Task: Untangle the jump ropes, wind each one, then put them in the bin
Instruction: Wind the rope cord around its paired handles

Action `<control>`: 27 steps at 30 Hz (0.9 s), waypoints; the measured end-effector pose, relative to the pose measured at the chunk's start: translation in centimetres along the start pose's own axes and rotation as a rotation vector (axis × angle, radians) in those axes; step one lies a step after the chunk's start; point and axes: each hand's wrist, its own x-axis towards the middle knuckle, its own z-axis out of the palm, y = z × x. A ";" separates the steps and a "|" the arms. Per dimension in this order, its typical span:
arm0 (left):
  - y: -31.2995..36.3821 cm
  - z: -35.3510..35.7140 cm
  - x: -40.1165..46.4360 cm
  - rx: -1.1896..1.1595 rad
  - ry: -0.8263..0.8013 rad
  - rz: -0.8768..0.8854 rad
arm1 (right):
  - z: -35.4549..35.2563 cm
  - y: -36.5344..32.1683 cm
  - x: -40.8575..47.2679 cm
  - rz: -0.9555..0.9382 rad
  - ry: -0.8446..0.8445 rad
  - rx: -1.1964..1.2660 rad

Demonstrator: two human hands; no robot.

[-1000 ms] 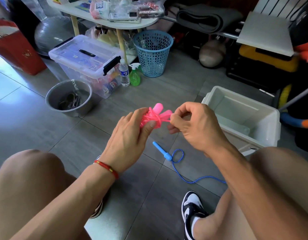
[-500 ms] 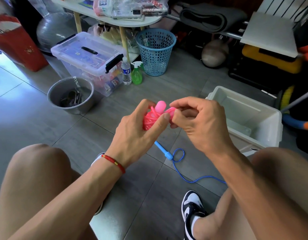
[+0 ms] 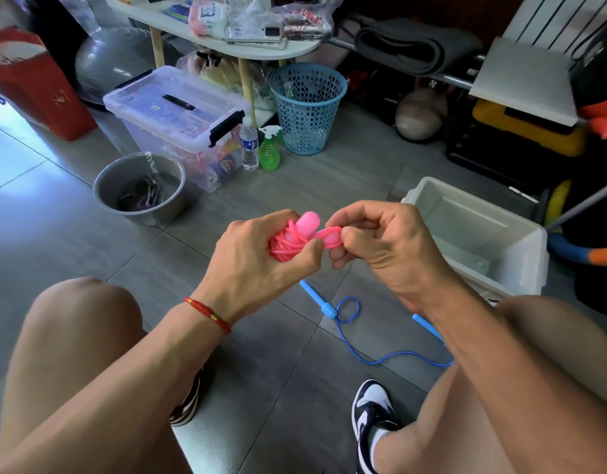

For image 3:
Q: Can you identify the black white shoe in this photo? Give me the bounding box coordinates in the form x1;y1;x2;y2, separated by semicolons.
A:
169;375;204;427
351;379;403;474

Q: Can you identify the person's left leg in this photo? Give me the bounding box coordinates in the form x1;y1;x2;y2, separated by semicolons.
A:
0;277;201;474

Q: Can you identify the red bag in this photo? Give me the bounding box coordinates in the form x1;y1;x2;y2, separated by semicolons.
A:
0;27;97;142

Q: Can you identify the person's right leg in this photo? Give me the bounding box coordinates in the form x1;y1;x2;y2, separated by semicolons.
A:
372;296;607;474

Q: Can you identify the grey exercise ball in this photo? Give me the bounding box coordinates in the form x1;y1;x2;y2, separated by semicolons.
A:
74;24;157;107

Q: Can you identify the blue mesh plastic basket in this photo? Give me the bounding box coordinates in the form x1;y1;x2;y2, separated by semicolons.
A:
268;63;349;157

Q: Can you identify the yellow black case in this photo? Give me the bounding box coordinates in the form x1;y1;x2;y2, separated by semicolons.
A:
472;99;589;159

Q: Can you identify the pink jump rope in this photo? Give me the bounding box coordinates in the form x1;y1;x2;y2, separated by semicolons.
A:
268;211;344;263

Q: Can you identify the white plastic bag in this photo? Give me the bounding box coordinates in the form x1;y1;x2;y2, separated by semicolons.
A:
51;0;107;36

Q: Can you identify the person's left hand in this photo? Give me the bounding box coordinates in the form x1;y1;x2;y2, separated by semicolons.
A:
191;209;326;327

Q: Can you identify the white metal pole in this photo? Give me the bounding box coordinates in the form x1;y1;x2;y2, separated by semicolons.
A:
547;179;607;230

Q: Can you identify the white plastic bin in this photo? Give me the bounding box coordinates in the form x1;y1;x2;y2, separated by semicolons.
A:
401;175;550;302

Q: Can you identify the grey folded mat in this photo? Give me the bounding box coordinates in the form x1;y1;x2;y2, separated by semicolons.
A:
353;16;485;77

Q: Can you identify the person's right hand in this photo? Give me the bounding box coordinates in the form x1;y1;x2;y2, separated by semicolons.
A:
325;200;457;315

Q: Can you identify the clear plastic bag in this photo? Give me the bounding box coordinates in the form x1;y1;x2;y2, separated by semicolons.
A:
274;0;346;40

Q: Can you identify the black red inflatable toy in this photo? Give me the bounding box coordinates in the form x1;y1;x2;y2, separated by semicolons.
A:
570;19;607;141

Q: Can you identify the blue jump rope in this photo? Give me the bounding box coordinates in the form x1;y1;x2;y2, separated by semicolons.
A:
299;279;455;369

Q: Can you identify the green spray bottle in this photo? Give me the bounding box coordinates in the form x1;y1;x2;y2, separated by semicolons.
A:
258;125;284;172

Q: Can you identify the pink white packet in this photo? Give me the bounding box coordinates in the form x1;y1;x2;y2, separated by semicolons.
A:
189;0;230;38

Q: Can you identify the clear bin with black latches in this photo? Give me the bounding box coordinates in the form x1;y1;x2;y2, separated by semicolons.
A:
103;66;247;194

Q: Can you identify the grey metal basin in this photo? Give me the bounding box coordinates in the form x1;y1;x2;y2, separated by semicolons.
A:
92;153;187;229

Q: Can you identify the white radiator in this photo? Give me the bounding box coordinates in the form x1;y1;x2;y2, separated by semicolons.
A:
505;0;607;55

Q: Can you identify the multicoloured hula hoop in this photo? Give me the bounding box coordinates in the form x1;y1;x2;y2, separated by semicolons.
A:
545;180;607;267

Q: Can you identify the grey flat board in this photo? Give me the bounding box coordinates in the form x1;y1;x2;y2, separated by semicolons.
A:
469;36;581;127

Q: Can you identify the person's left forearm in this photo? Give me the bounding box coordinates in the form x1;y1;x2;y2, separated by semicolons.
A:
0;303;228;474

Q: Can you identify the small plastic water bottle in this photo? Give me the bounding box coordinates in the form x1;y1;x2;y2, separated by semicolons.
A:
239;115;261;172

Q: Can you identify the person's right forearm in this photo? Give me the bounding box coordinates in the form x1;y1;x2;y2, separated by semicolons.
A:
422;286;607;474

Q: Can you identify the black white left shoe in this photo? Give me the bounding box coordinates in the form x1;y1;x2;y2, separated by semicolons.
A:
169;375;204;427

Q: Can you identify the white round table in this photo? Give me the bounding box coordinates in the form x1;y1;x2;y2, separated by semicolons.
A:
106;0;322;124

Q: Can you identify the black white right shoe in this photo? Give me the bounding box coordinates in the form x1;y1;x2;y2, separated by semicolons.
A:
351;379;403;474

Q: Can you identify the brown ball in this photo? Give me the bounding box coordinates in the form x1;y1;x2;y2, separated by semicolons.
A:
395;86;449;144

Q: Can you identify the person's leg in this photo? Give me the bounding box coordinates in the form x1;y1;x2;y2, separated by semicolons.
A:
372;296;607;474
0;277;201;474

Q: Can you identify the red string bracelet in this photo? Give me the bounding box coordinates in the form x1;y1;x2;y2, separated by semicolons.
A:
182;296;234;336

